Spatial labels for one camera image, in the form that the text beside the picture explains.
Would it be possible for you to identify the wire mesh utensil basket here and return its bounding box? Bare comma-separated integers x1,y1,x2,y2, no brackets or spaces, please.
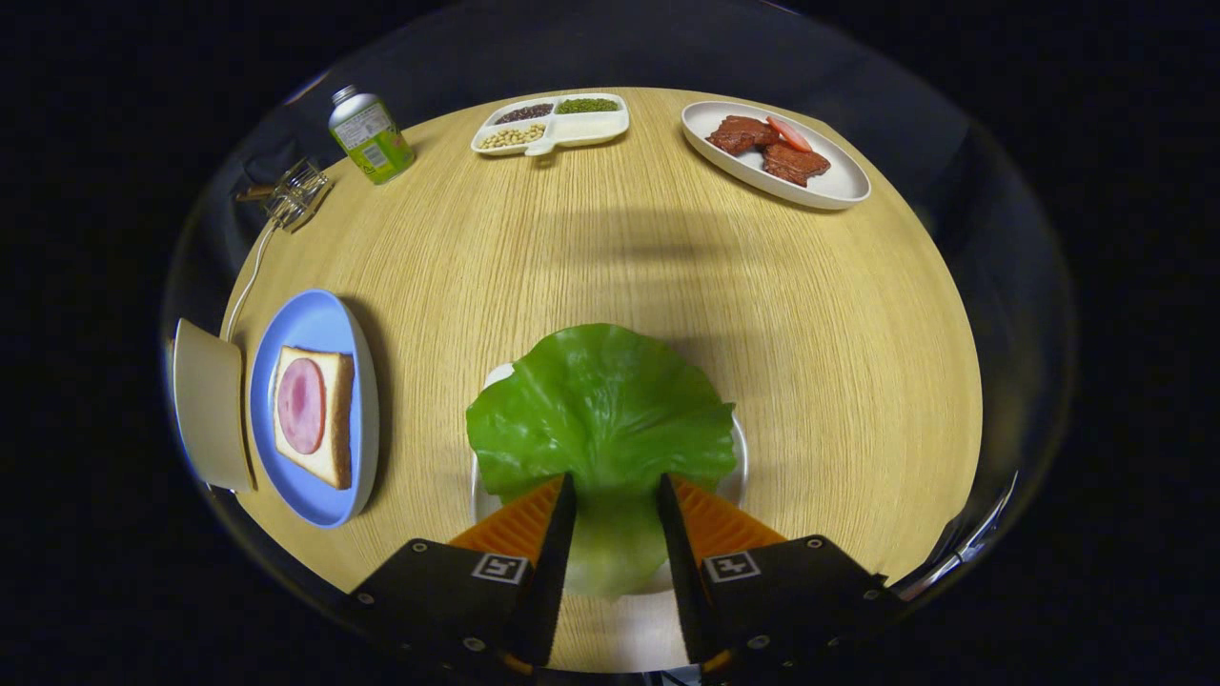
262,159,332,233

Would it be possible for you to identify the brown meat piece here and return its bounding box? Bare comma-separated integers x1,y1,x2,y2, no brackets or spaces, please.
761,143,831,187
705,115,781,156

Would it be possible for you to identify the white oval plate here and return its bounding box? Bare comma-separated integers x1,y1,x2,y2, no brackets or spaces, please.
681,100,872,212

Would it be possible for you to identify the blue plate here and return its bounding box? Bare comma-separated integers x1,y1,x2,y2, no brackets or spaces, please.
247,289,379,530

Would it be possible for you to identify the white divided dish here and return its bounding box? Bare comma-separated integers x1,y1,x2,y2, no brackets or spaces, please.
471,92,630,157

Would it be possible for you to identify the pink ham slice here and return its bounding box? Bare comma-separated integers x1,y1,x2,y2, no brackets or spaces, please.
277,358,326,455

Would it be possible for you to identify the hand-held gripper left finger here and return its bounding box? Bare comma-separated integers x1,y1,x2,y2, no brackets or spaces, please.
345,473,579,676

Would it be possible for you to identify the white power cable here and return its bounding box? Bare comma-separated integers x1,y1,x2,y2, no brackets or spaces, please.
224,221,283,342

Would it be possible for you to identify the white toaster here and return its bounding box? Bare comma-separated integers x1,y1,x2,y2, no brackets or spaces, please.
172,318,254,494

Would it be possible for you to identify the pink sausage slice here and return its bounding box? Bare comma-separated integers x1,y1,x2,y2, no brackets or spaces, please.
767,116,814,153

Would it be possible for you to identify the small white plate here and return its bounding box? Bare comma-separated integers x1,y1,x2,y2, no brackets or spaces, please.
471,362,749,596

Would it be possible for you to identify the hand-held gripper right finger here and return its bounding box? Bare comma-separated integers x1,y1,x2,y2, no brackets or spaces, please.
656,473,905,676

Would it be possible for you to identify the yellow soybeans pile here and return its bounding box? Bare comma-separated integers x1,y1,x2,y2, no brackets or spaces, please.
478,124,547,151

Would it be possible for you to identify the white bread slice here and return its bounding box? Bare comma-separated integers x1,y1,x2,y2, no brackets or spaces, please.
273,346,356,491

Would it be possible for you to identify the green lettuce leaf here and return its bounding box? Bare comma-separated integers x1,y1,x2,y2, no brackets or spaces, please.
466,323,738,599

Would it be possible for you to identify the green drink bottle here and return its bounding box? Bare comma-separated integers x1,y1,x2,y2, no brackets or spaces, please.
329,85,417,186

